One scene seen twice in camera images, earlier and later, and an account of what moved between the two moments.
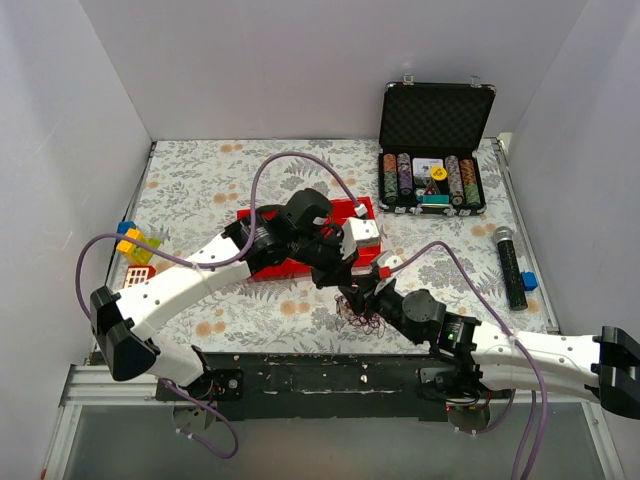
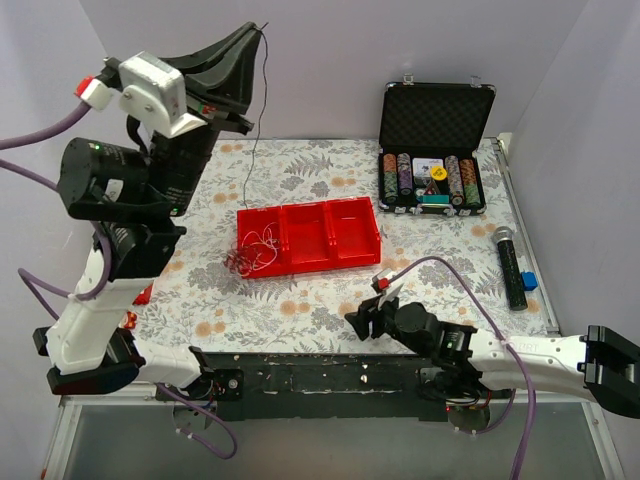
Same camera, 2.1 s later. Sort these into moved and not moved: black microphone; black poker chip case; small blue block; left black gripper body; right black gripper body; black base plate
Moved: right black gripper body; left black gripper body
Not moved: small blue block; black poker chip case; black microphone; black base plate
